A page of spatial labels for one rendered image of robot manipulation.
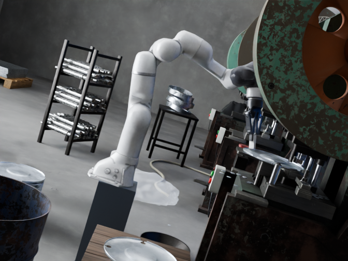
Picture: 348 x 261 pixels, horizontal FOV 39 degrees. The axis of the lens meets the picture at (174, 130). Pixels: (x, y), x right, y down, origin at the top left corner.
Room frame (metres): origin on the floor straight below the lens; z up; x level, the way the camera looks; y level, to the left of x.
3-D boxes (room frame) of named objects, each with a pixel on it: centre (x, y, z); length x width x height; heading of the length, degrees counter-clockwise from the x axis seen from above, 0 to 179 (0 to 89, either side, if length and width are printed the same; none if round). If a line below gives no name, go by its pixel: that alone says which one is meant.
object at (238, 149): (2.23, -0.43, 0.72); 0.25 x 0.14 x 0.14; 87
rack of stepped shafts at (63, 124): (4.39, 0.91, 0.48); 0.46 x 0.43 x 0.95; 67
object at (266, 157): (2.23, -0.48, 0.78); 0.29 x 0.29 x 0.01
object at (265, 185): (2.22, -0.60, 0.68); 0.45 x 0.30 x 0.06; 177
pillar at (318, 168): (2.14, -0.66, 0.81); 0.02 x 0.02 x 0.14
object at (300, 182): (2.05, -0.60, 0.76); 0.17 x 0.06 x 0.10; 177
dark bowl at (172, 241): (2.66, -0.15, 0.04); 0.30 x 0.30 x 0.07
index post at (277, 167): (2.05, -0.47, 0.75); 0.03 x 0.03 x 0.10; 87
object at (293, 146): (2.22, -0.61, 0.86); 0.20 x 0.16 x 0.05; 177
